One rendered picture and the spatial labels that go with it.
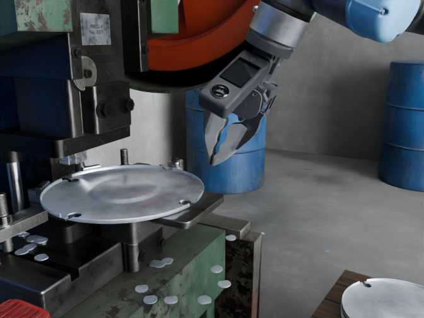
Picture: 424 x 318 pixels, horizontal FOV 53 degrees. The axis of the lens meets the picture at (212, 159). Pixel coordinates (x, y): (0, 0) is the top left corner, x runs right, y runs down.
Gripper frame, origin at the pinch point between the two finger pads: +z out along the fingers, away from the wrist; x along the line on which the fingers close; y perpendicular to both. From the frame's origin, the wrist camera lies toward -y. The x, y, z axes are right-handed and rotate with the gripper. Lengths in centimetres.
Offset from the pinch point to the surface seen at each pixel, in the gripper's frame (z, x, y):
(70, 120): 4.8, 23.1, -5.4
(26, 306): 13.5, 4.4, -30.0
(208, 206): 8.3, -2.7, 1.0
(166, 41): -3, 34, 38
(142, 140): 104, 101, 187
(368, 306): 33, -43, 43
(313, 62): 26, 42, 334
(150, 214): 11.0, 3.8, -6.1
